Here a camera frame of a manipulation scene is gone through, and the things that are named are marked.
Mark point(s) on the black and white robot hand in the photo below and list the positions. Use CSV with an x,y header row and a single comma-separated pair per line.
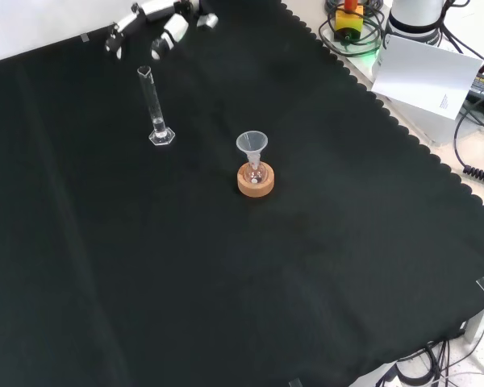
x,y
177,26

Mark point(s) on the clear glass graduated cylinder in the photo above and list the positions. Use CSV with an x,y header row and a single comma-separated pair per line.
x,y
153,105

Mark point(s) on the clear plastic funnel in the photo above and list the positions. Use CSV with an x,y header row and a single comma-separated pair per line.
x,y
252,143

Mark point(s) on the round-bottom glass flask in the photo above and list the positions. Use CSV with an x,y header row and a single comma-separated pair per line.
x,y
254,174

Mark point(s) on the yellow stop button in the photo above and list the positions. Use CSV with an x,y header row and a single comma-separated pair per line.
x,y
349,24

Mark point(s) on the black cloth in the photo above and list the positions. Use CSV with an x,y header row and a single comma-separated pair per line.
x,y
185,262

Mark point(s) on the pale board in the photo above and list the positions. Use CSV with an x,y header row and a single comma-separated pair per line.
x,y
423,76

